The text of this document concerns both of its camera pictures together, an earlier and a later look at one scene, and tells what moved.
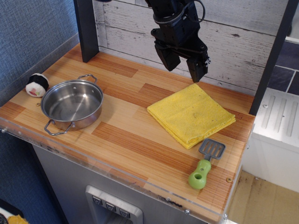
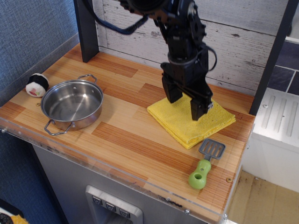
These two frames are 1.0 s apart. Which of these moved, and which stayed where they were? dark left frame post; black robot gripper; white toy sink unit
Moved: black robot gripper
Stayed: dark left frame post; white toy sink unit
